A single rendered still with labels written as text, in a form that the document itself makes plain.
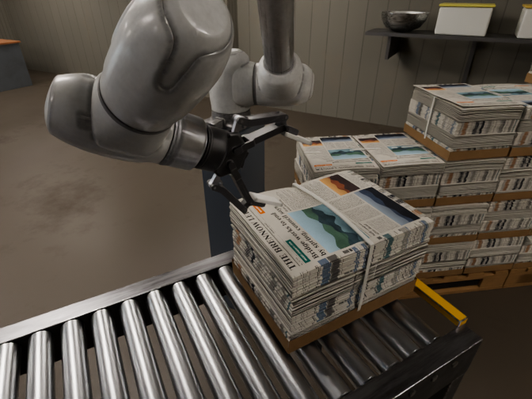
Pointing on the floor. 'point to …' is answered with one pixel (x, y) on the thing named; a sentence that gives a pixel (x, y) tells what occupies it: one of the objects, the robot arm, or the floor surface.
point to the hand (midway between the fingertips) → (288, 171)
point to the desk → (13, 66)
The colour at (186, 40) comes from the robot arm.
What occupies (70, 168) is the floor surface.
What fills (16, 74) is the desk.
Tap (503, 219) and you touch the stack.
